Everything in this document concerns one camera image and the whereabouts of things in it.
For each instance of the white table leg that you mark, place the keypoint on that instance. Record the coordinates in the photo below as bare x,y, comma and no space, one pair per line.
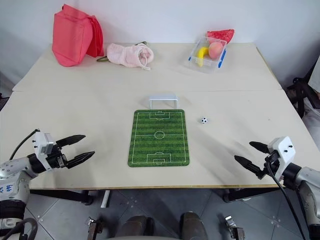
105,198

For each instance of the red fabric tote bag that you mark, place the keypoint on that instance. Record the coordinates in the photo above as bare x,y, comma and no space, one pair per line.
71,37

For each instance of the pink peach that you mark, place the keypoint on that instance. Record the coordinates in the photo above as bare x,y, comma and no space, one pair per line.
215,50

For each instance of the yellow banana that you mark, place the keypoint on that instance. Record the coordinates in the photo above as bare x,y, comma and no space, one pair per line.
201,53

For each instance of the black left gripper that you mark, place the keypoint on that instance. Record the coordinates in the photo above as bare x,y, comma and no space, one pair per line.
56,158

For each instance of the red watermelon slice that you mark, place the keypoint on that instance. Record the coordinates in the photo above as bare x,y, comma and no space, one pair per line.
222,35

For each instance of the metal clamp bracket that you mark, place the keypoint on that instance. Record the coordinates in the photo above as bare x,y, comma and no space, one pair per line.
235,228
95,228

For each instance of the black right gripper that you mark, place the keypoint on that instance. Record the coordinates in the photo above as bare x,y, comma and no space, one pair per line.
271,162

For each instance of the black chair frame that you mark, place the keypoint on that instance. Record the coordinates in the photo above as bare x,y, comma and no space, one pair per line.
301,87

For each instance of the dark rounded shape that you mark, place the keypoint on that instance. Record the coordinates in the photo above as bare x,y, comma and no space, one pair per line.
193,225
136,227

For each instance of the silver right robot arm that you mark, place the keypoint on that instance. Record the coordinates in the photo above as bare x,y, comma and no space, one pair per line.
308,190

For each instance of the black table base bar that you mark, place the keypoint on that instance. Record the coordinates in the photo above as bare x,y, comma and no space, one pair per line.
250,193

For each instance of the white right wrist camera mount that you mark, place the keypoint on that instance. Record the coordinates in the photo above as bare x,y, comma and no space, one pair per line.
283,150

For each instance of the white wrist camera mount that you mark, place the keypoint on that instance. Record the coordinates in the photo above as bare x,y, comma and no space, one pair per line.
42,145
283,150

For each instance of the clear plastic box blue clips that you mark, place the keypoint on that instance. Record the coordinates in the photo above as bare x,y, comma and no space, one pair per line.
212,63

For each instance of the small soccer ball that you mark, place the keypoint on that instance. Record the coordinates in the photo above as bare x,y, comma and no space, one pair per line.
204,120

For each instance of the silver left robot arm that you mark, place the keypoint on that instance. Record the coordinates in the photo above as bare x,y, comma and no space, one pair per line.
15,172

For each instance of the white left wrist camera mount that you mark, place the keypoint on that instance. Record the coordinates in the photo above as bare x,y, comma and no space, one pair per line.
42,145

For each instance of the small white goal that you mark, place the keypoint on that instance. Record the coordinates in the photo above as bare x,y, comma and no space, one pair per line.
163,97

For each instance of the green football pitch mat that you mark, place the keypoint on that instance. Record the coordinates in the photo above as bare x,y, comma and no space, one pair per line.
159,147

